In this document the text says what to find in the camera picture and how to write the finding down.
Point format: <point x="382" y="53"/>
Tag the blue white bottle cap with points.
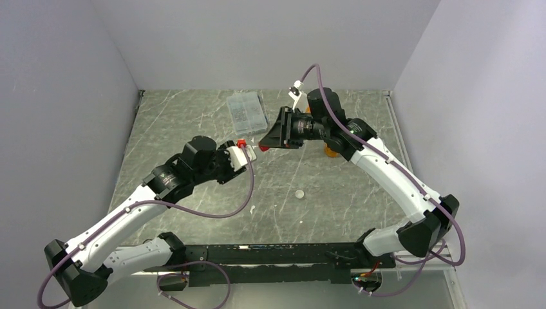
<point x="299" y="194"/>

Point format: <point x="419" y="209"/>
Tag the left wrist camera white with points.
<point x="241" y="154"/>

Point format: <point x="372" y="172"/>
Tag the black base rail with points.
<point x="335" y="263"/>

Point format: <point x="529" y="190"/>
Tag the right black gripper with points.
<point x="280" y="135"/>

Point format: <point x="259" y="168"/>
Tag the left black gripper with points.
<point x="223" y="151"/>

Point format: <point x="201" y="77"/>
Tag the clear plastic screw box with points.
<point x="247" y="113"/>

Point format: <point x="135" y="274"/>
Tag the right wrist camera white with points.
<point x="299" y="97"/>

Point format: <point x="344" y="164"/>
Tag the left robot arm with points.
<point x="87" y="264"/>

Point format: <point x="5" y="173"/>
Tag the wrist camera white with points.
<point x="241" y="154"/>
<point x="299" y="97"/>

